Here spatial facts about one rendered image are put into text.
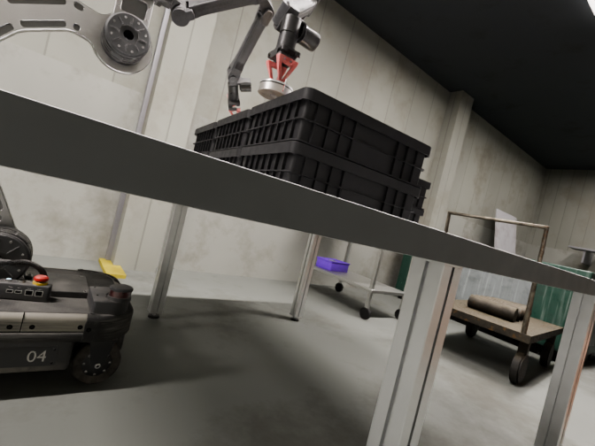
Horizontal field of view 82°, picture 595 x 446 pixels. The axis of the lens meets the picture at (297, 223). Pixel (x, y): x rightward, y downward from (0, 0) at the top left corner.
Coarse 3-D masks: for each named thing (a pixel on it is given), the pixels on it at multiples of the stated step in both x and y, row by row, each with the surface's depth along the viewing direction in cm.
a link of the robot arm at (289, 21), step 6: (288, 18) 101; (294, 18) 101; (282, 24) 102; (288, 24) 101; (294, 24) 101; (300, 24) 103; (282, 30) 102; (288, 30) 101; (294, 30) 102; (300, 30) 106; (300, 36) 105
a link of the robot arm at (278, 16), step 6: (294, 0) 116; (300, 0) 121; (306, 0) 126; (312, 0) 131; (282, 6) 104; (288, 6) 104; (300, 6) 116; (306, 6) 121; (312, 6) 129; (276, 12) 106; (282, 12) 105; (300, 12) 112; (306, 12) 125; (276, 18) 107; (300, 18) 122; (276, 24) 107
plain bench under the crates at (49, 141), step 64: (0, 128) 18; (64, 128) 20; (128, 192) 22; (192, 192) 25; (256, 192) 28; (320, 192) 32; (448, 256) 46; (512, 256) 58; (448, 320) 59; (576, 320) 113; (384, 384) 60; (576, 384) 113
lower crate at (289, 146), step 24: (264, 144) 79; (288, 144) 69; (264, 168) 80; (288, 168) 70; (312, 168) 71; (336, 168) 75; (360, 168) 77; (336, 192) 76; (360, 192) 79; (384, 192) 83; (408, 192) 85; (408, 216) 88
